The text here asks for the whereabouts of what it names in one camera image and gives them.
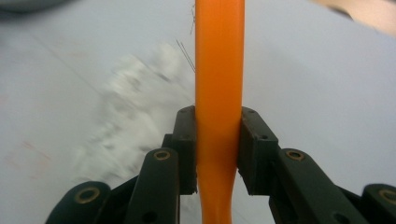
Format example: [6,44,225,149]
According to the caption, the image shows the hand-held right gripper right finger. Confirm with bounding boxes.
[237,105,370,224]

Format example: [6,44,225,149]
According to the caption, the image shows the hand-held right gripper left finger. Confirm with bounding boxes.
[123,105,199,224]

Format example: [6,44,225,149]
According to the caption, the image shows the pile of white paper scraps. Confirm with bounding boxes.
[74,42,196,189]

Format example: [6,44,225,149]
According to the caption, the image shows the orange brush with grey bristles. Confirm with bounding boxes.
[175,0,246,224]

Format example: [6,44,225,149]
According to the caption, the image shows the wooden table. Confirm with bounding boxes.
[311,0,396,39]

